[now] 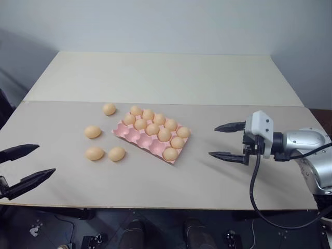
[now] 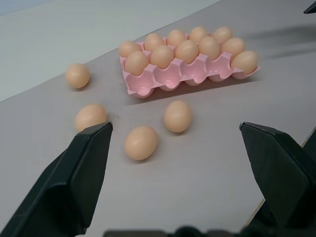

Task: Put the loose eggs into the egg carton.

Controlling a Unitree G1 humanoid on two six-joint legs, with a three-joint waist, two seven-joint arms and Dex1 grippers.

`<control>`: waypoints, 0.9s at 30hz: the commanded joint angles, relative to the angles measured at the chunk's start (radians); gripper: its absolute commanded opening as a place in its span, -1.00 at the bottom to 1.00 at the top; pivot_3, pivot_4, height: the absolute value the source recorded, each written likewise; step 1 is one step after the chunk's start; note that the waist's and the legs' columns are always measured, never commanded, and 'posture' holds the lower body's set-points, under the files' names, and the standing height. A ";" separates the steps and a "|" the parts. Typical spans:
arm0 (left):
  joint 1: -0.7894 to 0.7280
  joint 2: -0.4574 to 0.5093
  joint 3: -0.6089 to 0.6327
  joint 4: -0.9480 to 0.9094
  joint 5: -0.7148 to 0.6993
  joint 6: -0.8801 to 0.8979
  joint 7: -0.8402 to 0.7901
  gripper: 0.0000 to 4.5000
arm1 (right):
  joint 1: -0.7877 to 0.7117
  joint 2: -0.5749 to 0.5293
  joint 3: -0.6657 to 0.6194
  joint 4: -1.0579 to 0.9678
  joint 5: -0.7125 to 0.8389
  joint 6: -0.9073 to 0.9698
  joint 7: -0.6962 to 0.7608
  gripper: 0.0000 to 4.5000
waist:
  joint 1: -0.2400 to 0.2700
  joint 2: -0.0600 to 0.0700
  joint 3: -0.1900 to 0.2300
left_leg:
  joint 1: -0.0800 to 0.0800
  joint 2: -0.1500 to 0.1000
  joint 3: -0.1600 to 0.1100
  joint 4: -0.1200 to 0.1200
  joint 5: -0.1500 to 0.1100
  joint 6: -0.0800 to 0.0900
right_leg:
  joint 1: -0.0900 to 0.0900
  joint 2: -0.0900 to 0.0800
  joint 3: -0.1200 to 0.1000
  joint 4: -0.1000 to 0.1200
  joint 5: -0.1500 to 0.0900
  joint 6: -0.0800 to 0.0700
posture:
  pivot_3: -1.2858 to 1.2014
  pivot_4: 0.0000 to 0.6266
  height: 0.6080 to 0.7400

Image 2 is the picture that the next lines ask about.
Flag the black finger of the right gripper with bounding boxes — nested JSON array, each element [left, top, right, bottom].
[[304, 0, 316, 15]]

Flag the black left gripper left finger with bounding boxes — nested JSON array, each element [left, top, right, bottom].
[[0, 121, 115, 237]]

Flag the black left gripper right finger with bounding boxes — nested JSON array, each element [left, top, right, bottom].
[[238, 121, 316, 230]]

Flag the beige egg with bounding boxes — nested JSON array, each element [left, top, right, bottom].
[[163, 100, 193, 133], [167, 29, 187, 46], [198, 36, 221, 61], [75, 103, 108, 133], [221, 37, 246, 58], [65, 63, 91, 89], [144, 33, 165, 52], [189, 26, 209, 43], [124, 126, 158, 161], [232, 50, 260, 76], [124, 50, 150, 76], [118, 40, 143, 58], [150, 45, 175, 70], [175, 39, 199, 65], [212, 26, 234, 44]]

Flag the pink plastic egg tray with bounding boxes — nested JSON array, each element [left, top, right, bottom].
[[119, 33, 262, 100]]

